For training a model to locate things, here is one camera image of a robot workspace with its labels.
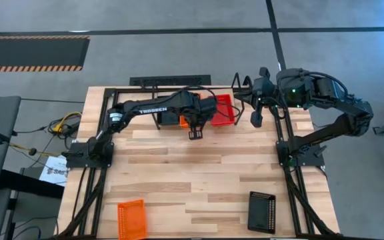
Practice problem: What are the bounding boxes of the black plastic basket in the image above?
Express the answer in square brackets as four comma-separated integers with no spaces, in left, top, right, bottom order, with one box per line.
[157,111,181,127]
[247,191,277,235]

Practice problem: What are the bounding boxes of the yellow cable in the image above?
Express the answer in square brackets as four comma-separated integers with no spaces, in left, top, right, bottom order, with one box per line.
[9,142,61,157]
[49,111,83,134]

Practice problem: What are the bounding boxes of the black arched bracket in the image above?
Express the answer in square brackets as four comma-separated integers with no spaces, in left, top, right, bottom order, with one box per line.
[242,75,254,91]

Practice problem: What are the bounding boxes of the red plastic basket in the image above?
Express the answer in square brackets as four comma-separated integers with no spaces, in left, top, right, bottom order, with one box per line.
[210,93,237,128]

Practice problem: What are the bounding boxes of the white printed paper sheet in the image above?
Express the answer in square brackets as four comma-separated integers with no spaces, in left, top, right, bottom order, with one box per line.
[39,155,69,187]

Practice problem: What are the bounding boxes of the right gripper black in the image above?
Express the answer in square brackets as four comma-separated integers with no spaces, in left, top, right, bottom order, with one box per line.
[250,67,279,129]

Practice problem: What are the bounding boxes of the black floor plate with lettering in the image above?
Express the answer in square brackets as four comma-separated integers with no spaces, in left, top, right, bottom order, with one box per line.
[129,74,212,87]

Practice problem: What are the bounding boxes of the black aluminium table frame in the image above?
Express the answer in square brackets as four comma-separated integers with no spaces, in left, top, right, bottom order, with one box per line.
[57,86,343,240]

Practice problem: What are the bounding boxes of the black desk beam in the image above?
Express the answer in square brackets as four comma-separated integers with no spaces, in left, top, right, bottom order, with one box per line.
[0,169,65,200]

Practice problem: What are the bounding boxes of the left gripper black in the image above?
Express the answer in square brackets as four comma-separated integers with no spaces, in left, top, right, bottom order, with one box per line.
[187,97,219,141]

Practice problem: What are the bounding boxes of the black floor mat striped edges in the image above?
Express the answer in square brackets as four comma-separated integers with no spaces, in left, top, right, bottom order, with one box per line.
[0,35,91,73]

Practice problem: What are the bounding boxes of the black power strip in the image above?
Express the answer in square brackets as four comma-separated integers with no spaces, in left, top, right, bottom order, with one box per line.
[47,119,81,137]

